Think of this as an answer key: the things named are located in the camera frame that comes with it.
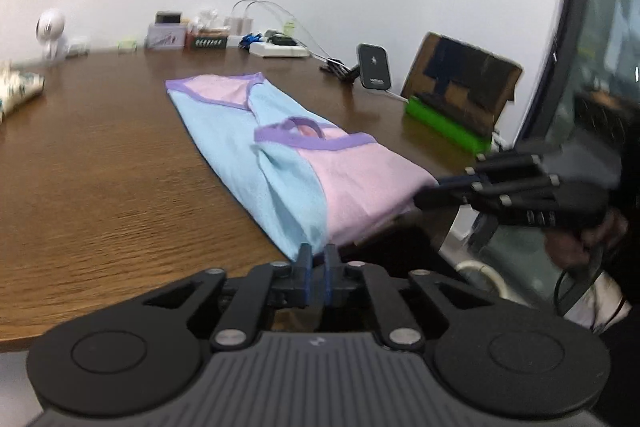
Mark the pink blue purple-trimmed garment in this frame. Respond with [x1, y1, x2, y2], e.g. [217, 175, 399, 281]
[165, 72, 437, 260]

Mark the cream green-flower garment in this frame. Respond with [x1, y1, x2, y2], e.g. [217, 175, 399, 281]
[0, 63, 46, 122]

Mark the person right hand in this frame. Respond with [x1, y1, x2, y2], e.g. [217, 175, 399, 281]
[544, 210, 628, 270]

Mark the green stand base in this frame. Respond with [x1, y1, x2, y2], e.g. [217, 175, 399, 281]
[406, 96, 492, 154]

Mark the brown cardboard board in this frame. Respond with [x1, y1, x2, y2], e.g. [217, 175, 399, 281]
[401, 32, 523, 138]

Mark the black phone stand clamp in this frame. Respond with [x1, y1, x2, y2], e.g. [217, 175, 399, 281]
[320, 58, 360, 84]

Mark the white power strip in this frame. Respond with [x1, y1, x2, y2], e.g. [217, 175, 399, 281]
[248, 42, 310, 58]

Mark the blue toy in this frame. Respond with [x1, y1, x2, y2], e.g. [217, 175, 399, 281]
[238, 34, 262, 51]

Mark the dark tissue box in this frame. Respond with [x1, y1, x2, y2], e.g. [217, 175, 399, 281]
[184, 10, 230, 51]

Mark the white charger plug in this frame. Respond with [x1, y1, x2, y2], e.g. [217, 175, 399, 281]
[226, 16, 254, 37]

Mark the lavender tin box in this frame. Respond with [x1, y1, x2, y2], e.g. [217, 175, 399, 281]
[145, 24, 186, 50]

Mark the green tissue pack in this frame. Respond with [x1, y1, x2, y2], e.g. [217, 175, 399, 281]
[117, 39, 138, 53]

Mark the white small device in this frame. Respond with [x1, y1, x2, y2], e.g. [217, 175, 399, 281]
[64, 38, 91, 58]

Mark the white round robot figurine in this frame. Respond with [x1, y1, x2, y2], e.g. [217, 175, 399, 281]
[36, 9, 65, 61]

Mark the black wireless charger phone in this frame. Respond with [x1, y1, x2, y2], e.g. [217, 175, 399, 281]
[357, 43, 392, 91]

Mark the white charging cable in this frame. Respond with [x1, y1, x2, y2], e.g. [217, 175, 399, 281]
[230, 0, 334, 61]

